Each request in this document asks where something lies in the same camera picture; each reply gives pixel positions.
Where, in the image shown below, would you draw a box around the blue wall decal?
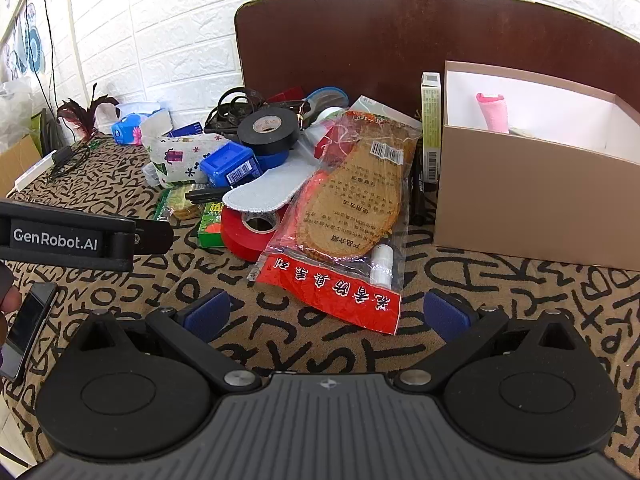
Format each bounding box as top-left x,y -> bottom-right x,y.
0,5 -> 52,77

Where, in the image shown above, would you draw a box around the small white tube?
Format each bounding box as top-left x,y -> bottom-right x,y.
371,245 -> 394,289

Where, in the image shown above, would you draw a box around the person's left hand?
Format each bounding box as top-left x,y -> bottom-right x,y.
0,287 -> 24,346

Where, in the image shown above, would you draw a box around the white green tall carton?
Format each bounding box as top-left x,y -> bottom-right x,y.
419,72 -> 443,183

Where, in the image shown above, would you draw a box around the pink plastic holder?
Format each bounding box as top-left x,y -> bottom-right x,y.
475,92 -> 511,134

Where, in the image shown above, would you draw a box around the brown wooden headboard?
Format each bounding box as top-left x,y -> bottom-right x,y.
234,0 -> 640,127

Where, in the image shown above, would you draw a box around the grey felt insole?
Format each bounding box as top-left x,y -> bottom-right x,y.
222,157 -> 321,213

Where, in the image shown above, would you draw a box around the green paper packet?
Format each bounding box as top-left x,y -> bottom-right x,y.
197,201 -> 226,248

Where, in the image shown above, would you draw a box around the white floral cloth pouch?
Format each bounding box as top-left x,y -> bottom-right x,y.
142,132 -> 231,188

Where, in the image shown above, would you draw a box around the red packet of brown insoles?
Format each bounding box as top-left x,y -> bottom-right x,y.
254,109 -> 423,335

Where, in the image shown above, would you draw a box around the blue rimmed round lid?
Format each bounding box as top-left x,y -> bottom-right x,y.
306,87 -> 349,123

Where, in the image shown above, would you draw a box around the blue tissue pack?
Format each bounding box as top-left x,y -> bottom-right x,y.
111,101 -> 166,146

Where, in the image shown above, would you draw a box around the black charger with cable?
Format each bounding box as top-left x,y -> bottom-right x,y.
49,144 -> 103,179

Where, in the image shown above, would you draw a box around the black straps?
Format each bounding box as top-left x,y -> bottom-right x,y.
204,87 -> 266,134

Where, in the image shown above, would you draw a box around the red tape roll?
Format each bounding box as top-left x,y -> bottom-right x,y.
221,205 -> 291,262

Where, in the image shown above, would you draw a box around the white plastic packet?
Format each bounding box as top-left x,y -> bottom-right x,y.
345,95 -> 424,134

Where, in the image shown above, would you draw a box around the white plastic bag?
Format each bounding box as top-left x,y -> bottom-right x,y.
0,77 -> 37,132

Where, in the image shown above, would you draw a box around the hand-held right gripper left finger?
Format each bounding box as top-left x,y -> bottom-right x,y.
64,289 -> 264,396

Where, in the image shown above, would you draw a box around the dark red feather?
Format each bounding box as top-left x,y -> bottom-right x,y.
56,82 -> 121,142

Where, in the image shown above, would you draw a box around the blue plastic box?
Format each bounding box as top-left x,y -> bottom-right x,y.
201,141 -> 263,188

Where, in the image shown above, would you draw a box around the tan cardboard storage box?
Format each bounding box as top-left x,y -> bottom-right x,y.
433,60 -> 640,273

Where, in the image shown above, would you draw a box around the black wall cable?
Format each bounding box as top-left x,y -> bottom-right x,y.
22,0 -> 57,126

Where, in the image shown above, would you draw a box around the tan black patterned blanket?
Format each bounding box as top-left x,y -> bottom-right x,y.
0,132 -> 640,480

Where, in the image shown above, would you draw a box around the blue tape roll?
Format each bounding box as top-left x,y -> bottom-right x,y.
257,149 -> 297,172

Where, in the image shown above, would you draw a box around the green yellow snack packet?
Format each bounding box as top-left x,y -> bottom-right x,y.
154,187 -> 202,222

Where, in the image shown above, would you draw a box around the grey smartphone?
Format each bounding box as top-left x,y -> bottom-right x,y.
0,282 -> 59,382

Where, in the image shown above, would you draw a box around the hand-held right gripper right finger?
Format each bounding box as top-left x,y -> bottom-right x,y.
392,289 -> 594,395

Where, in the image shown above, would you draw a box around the open brown cardboard box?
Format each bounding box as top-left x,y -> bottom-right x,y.
0,135 -> 44,197

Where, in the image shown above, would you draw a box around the small red box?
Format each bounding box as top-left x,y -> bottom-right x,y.
265,86 -> 306,109

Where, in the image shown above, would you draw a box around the black tape roll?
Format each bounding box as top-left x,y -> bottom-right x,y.
237,107 -> 302,156

